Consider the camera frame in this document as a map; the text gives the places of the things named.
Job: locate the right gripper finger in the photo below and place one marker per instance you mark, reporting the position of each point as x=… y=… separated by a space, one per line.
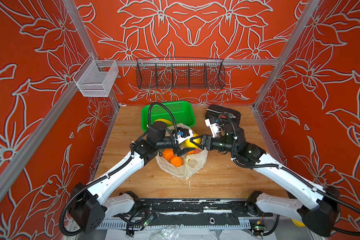
x=196 y=138
x=197 y=147

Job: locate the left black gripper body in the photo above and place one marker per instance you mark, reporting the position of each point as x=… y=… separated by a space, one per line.
x=167 y=142

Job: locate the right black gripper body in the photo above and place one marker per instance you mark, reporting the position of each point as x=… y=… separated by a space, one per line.
x=221 y=144

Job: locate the yellow toy lemon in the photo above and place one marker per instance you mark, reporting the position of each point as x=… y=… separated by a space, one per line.
x=187 y=144

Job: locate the orange toy fruit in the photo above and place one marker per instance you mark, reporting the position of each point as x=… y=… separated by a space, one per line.
x=193 y=152

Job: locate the translucent printed plastic bag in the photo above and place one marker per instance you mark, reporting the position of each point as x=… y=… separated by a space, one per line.
x=192 y=164

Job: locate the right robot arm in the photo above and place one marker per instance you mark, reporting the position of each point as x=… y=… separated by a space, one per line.
x=315 y=206

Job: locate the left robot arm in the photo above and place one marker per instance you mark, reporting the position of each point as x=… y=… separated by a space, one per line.
x=87 y=206

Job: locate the yellow toy banana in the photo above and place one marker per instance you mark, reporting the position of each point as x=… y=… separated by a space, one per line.
x=163 y=121

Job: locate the black tool case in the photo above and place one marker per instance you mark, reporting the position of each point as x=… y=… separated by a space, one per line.
x=213 y=111

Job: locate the orange toy tangerine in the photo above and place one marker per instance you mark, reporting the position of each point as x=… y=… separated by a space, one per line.
x=176 y=161

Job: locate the green plastic basket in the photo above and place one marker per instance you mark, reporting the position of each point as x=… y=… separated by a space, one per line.
x=181 y=110

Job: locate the crumpled clear plastic scrap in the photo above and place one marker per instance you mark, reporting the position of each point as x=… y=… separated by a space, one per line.
x=165 y=234

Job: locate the yellow tape roll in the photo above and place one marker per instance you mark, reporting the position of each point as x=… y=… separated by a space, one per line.
x=298 y=223

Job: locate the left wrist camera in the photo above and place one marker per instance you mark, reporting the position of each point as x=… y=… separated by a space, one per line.
x=182 y=135

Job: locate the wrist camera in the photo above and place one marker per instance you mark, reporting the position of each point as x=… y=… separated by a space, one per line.
x=215 y=126
x=182 y=135

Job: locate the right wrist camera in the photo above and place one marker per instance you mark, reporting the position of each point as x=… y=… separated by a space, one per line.
x=215 y=126

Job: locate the black wire wall basket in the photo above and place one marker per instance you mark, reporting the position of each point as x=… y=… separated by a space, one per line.
x=180 y=73

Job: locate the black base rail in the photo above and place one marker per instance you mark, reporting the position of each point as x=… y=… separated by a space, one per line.
x=202 y=213

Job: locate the clear plastic wall bin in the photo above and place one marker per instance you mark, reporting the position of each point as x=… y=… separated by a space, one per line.
x=96 y=78

